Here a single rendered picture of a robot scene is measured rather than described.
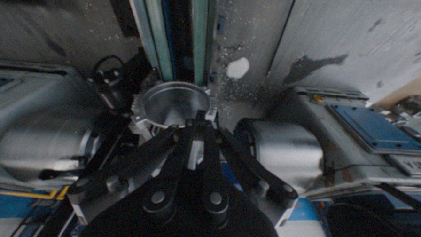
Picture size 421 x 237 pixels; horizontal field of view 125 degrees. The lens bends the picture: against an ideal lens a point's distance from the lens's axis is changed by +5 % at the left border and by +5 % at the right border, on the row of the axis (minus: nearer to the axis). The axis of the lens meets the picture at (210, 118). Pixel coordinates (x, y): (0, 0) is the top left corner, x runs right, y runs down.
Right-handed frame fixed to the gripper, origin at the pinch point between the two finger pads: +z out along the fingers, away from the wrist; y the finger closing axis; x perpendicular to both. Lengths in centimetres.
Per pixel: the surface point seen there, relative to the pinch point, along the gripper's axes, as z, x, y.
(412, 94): 103, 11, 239
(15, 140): 6.3, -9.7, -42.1
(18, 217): 212, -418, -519
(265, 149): 6.9, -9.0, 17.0
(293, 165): 5.1, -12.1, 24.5
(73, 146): 6.0, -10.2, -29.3
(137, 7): 9.3, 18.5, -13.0
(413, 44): 21, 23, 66
